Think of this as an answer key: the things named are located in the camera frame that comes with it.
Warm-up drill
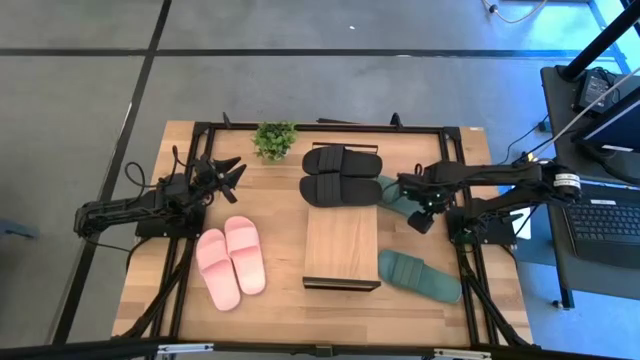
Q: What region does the wooden shelf with black frame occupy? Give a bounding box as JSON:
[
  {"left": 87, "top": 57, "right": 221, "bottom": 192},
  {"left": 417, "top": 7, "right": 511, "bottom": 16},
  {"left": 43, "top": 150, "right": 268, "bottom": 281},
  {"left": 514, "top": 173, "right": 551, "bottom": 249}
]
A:
[{"left": 302, "top": 141, "right": 382, "bottom": 293}]

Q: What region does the black side desk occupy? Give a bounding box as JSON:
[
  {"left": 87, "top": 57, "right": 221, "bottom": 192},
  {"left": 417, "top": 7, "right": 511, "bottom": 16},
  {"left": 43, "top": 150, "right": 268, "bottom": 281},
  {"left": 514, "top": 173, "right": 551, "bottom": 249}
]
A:
[
  {"left": 543, "top": 178, "right": 640, "bottom": 309},
  {"left": 539, "top": 64, "right": 640, "bottom": 182}
]

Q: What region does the green slide sandal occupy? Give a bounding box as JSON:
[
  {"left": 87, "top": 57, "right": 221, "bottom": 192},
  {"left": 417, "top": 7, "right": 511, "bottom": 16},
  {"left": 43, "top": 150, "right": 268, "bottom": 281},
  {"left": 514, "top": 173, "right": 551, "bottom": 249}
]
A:
[
  {"left": 378, "top": 249, "right": 463, "bottom": 305},
  {"left": 376, "top": 174, "right": 424, "bottom": 220}
]

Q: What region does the white paper sheet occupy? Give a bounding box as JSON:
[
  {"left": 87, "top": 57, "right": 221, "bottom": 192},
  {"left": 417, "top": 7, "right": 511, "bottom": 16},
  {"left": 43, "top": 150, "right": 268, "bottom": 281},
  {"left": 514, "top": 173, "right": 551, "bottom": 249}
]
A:
[{"left": 514, "top": 207, "right": 533, "bottom": 240}]

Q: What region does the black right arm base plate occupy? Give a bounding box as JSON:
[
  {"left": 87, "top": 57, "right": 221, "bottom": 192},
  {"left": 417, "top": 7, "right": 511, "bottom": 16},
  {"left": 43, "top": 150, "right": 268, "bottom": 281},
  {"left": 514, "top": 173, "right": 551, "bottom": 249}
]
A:
[{"left": 446, "top": 207, "right": 518, "bottom": 247}]

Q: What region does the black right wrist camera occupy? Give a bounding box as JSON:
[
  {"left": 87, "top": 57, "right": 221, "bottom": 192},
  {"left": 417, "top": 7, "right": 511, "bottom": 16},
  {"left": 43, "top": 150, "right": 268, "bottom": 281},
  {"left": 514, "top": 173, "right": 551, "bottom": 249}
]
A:
[{"left": 407, "top": 208, "right": 437, "bottom": 235}]

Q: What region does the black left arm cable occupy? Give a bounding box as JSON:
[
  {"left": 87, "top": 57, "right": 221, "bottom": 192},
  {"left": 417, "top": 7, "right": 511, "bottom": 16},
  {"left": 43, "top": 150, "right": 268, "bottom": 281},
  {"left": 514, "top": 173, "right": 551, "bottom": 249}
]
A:
[{"left": 124, "top": 144, "right": 189, "bottom": 191}]

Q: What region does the black rig crossbar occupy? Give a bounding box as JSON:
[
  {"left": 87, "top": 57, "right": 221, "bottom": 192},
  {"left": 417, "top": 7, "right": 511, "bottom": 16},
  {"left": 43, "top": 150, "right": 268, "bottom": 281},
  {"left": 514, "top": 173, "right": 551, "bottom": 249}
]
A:
[{"left": 0, "top": 337, "right": 640, "bottom": 360}]

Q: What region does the pink slide sandal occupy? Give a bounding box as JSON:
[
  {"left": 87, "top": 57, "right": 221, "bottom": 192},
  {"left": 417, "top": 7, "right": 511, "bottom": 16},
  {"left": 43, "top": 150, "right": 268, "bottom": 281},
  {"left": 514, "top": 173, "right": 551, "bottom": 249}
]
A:
[
  {"left": 223, "top": 215, "right": 267, "bottom": 296},
  {"left": 195, "top": 228, "right": 242, "bottom": 312}
]

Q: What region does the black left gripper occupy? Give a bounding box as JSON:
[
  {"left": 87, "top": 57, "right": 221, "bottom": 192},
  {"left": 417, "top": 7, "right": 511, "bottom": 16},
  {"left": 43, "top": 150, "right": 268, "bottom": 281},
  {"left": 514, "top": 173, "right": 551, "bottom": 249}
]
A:
[{"left": 194, "top": 153, "right": 248, "bottom": 196}]

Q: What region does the black monitor with stand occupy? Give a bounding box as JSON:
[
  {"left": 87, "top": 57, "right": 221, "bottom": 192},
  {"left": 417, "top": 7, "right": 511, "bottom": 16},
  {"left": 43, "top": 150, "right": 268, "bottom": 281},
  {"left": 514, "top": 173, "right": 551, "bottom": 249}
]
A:
[{"left": 571, "top": 87, "right": 640, "bottom": 186}]

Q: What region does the black diagonal pole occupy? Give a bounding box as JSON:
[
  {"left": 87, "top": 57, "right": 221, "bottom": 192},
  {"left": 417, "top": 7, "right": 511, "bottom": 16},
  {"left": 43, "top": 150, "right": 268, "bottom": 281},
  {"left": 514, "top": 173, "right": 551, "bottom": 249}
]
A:
[{"left": 559, "top": 0, "right": 640, "bottom": 81}]

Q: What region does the black power adapter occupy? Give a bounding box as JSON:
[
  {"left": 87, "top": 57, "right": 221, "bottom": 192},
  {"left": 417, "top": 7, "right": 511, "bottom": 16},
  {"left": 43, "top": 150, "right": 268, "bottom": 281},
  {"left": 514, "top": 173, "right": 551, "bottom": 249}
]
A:
[{"left": 574, "top": 68, "right": 614, "bottom": 114}]

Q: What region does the black laptop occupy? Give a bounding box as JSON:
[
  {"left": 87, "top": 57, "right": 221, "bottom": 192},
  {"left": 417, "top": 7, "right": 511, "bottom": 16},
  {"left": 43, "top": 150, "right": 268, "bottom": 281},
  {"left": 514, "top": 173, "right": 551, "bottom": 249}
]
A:
[{"left": 559, "top": 197, "right": 640, "bottom": 271}]

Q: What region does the black aluminium table frame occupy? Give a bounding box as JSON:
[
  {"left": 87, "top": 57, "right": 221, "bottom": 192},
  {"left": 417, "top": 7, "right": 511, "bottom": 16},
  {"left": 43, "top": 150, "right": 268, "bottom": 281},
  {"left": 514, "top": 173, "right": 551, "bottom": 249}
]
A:
[{"left": 113, "top": 119, "right": 535, "bottom": 350}]

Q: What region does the thin white cable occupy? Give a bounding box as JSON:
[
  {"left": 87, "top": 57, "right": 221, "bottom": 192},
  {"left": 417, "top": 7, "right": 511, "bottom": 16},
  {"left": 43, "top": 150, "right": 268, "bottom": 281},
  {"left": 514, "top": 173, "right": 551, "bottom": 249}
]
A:
[{"left": 532, "top": 67, "right": 640, "bottom": 157}]

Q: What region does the black floor cable with plug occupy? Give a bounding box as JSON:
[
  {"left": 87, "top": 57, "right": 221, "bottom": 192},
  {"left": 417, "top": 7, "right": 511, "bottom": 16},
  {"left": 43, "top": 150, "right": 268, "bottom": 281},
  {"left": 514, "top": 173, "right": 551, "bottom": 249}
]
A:
[{"left": 497, "top": 117, "right": 552, "bottom": 169}]

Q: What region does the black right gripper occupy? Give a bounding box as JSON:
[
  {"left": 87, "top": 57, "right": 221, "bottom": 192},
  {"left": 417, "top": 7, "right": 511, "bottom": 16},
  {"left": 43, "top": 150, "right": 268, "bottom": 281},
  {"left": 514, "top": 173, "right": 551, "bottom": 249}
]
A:
[{"left": 397, "top": 160, "right": 454, "bottom": 214}]

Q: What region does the green potted plant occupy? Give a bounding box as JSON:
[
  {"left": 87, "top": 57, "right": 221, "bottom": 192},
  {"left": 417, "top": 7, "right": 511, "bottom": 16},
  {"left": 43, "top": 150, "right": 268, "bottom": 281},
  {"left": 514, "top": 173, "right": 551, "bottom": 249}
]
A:
[{"left": 252, "top": 121, "right": 299, "bottom": 164}]

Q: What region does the silver metal bracket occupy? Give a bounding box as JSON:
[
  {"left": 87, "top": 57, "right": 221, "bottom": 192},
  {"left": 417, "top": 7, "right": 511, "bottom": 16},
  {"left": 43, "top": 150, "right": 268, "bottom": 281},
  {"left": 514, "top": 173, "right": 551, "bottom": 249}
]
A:
[
  {"left": 157, "top": 342, "right": 215, "bottom": 356},
  {"left": 433, "top": 348, "right": 493, "bottom": 360}
]

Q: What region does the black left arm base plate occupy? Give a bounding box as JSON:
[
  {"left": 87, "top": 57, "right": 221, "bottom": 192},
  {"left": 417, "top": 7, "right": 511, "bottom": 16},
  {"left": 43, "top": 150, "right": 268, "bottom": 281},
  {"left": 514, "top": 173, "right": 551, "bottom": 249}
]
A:
[{"left": 135, "top": 199, "right": 206, "bottom": 239}]

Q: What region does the beige floor cable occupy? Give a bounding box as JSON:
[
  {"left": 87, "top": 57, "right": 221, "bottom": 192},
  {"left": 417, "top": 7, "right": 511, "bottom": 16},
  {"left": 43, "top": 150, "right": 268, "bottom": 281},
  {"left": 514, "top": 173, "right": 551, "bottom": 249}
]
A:
[{"left": 481, "top": 0, "right": 550, "bottom": 25}]

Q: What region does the black slide sandal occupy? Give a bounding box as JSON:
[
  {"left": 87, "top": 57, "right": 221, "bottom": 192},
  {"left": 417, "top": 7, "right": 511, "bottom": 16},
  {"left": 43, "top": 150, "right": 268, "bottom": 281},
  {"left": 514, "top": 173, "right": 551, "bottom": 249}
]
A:
[
  {"left": 301, "top": 144, "right": 384, "bottom": 179},
  {"left": 298, "top": 172, "right": 384, "bottom": 209}
]

